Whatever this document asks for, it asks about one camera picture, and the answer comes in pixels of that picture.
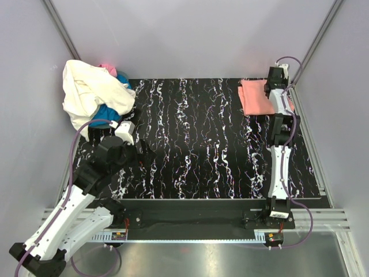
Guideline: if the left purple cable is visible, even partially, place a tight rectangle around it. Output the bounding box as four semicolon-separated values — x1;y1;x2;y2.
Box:
13;118;122;277

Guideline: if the cream t shirt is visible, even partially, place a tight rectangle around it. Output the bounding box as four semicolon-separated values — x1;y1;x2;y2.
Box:
62;59;136;130

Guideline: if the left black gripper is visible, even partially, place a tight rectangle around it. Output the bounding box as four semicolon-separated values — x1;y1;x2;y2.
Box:
110;138;157;175

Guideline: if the blue t shirt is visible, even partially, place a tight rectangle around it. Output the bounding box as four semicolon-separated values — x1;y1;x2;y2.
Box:
92;72;136;122

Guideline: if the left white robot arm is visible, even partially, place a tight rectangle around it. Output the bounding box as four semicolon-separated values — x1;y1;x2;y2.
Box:
9;121;155;276

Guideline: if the right slotted cable duct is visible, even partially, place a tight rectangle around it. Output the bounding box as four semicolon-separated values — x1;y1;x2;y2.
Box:
254;229;284;242

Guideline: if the slotted cable duct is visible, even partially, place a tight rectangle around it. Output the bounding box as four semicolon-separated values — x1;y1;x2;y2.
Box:
254;229;284;242
89;230;127;244

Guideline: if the salmon pink t shirt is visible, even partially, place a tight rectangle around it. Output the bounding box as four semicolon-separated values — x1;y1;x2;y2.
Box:
238;80;294;116

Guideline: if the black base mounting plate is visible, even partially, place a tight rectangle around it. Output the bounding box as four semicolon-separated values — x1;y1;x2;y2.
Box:
121;199;295;242

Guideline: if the left slotted cable duct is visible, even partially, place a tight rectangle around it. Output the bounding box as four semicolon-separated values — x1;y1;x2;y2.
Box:
89;230;127;244

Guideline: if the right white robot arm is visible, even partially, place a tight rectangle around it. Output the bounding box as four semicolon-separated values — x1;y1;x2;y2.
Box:
262;63;300;229

